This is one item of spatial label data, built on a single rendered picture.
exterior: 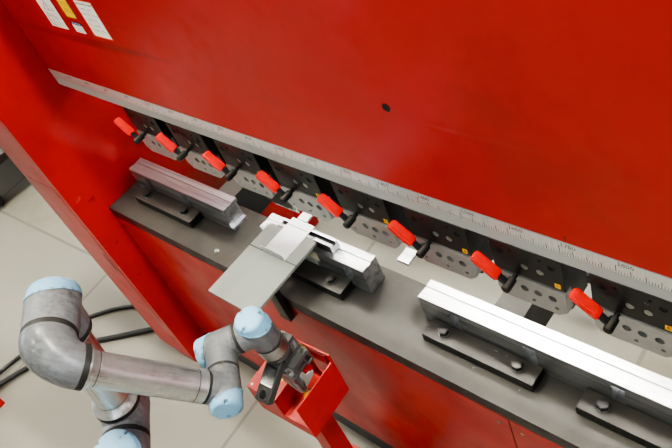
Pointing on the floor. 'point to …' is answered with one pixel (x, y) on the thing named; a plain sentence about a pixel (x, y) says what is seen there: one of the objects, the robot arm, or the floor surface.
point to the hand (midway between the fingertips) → (301, 391)
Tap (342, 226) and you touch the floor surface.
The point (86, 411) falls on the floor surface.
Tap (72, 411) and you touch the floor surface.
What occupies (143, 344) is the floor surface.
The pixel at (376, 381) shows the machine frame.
